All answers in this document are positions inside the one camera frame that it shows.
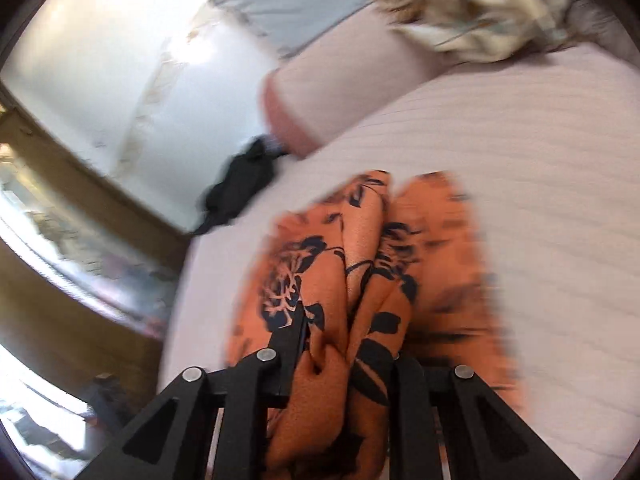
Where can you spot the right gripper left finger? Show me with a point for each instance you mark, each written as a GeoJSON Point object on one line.
{"type": "Point", "coordinates": [198, 413]}

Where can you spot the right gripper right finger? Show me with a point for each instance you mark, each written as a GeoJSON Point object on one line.
{"type": "Point", "coordinates": [448, 423]}

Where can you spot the orange black floral garment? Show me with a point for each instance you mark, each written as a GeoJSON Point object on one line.
{"type": "Point", "coordinates": [376, 274]}

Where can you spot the wooden door with glass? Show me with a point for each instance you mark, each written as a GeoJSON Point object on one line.
{"type": "Point", "coordinates": [88, 281]}

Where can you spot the black garment on bed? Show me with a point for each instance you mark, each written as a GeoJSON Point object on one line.
{"type": "Point", "coordinates": [246, 175]}

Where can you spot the pink bolster with red end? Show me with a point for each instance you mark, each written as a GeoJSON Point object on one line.
{"type": "Point", "coordinates": [354, 69]}

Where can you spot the cream floral crumpled cloth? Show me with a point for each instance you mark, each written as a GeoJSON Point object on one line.
{"type": "Point", "coordinates": [478, 31]}

